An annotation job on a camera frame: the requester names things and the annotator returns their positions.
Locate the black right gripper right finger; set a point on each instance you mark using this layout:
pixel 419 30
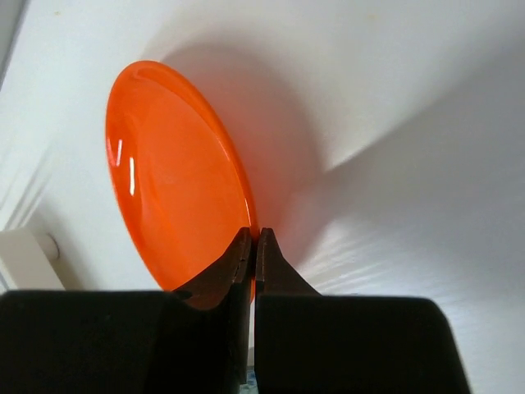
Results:
pixel 306 342

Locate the orange plate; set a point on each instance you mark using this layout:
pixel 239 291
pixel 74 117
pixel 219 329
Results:
pixel 178 179

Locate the white wire dish rack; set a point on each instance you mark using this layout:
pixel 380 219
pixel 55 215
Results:
pixel 27 261

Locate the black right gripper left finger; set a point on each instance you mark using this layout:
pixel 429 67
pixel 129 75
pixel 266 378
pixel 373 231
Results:
pixel 190 340

